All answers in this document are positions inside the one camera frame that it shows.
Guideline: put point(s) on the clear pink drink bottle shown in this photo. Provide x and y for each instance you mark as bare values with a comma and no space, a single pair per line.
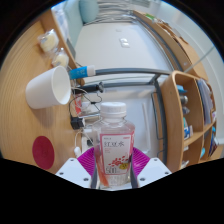
113,133

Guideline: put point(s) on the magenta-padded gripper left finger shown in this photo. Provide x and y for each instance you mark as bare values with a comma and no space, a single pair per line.
71,171

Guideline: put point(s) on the teal pillow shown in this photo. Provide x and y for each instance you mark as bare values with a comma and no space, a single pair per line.
88,10

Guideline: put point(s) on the wooden shelf unit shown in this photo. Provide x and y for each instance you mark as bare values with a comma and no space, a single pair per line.
173,116

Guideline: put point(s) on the wrapped round snack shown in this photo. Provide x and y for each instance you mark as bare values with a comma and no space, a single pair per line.
48,40
60,58

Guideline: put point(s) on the black cylindrical device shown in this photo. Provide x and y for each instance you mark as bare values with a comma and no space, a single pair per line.
88,88

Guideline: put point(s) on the small white oval case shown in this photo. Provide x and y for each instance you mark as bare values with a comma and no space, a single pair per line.
77,152

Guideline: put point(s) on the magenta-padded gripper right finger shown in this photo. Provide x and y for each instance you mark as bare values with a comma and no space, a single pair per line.
154,170

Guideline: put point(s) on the white paper cup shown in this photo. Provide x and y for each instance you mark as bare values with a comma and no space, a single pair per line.
43,90

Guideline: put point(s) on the black charger block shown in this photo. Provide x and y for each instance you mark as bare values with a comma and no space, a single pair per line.
77,123

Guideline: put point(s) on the flat round red coaster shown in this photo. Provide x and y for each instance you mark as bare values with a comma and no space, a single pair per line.
43,152

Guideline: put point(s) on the white wall switch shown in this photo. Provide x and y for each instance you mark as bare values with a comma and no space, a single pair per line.
124,42

